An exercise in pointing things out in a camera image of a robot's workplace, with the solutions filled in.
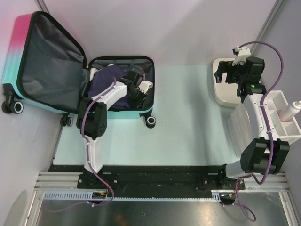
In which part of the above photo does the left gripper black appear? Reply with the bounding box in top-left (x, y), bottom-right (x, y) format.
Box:
top-left (127, 87), bottom-right (148, 111)

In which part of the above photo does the pink teal gradient bottle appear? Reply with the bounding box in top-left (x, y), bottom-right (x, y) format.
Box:
top-left (278, 101), bottom-right (301, 122)

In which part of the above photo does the pink and teal children's suitcase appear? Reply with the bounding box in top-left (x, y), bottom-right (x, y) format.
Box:
top-left (1, 11), bottom-right (155, 127)

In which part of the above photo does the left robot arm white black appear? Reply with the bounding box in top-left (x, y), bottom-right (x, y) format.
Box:
top-left (76, 71), bottom-right (153, 188)

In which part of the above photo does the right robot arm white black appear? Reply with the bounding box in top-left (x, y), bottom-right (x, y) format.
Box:
top-left (213, 56), bottom-right (290, 189)

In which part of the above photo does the cream plastic basin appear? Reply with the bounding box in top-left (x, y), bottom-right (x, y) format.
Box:
top-left (213, 58), bottom-right (241, 108)

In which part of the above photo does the dark purple folded garment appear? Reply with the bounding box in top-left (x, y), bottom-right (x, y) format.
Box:
top-left (88, 64), bottom-right (127, 98)

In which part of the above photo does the white cloth item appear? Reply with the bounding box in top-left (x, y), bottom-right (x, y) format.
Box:
top-left (90, 68), bottom-right (102, 81)

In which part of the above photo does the white divided organizer tray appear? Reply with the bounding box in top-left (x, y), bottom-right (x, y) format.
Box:
top-left (227, 90), bottom-right (301, 159)

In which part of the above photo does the aluminium extrusion crossbar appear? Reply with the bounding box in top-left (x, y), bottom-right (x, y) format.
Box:
top-left (35, 172), bottom-right (290, 192)

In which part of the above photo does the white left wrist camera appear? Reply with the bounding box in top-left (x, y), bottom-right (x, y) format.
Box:
top-left (138, 80), bottom-right (153, 93)

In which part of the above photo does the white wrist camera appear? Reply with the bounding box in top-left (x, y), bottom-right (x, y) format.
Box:
top-left (232, 46), bottom-right (251, 66)
top-left (138, 80), bottom-right (153, 93)

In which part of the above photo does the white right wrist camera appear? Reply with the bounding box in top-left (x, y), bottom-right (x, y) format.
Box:
top-left (232, 46), bottom-right (251, 66)

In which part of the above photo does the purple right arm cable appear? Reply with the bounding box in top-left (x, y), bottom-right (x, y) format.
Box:
top-left (235, 41), bottom-right (284, 222)

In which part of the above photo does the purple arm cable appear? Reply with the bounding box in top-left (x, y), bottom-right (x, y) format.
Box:
top-left (44, 77), bottom-right (118, 214)
top-left (235, 41), bottom-right (284, 222)

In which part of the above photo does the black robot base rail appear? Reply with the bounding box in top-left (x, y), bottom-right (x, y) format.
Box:
top-left (49, 164), bottom-right (246, 204)

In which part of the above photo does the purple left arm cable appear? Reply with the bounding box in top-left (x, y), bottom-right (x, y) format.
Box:
top-left (44, 77), bottom-right (118, 214)

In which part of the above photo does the right aluminium frame post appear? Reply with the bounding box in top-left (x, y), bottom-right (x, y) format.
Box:
top-left (255, 0), bottom-right (287, 42)

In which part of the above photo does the aluminium frame post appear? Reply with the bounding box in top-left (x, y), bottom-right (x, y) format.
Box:
top-left (255, 0), bottom-right (287, 42)
top-left (35, 0), bottom-right (50, 14)

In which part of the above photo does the white slotted cable duct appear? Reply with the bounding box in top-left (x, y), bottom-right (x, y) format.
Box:
top-left (43, 190), bottom-right (236, 202)

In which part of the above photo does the left aluminium frame post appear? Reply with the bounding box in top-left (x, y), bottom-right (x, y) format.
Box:
top-left (35, 0), bottom-right (50, 14)

